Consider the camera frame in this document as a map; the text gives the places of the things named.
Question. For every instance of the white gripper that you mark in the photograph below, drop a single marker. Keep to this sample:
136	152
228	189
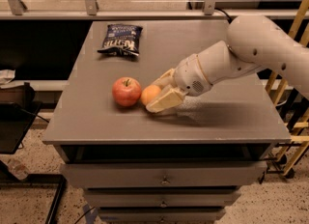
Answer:
189	74

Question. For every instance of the orange fruit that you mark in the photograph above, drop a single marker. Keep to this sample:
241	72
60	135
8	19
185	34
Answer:
149	93

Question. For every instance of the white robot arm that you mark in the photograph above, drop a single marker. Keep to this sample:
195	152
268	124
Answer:
253	43

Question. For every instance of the red apple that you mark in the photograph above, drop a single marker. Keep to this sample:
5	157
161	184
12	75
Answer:
126	91

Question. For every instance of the dark blue chip bag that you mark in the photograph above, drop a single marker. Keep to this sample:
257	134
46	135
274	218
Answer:
121	40

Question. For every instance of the grey drawer cabinet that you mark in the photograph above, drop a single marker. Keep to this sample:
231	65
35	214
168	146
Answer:
184	164

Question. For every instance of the black side table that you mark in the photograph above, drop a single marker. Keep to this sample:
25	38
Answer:
18	110

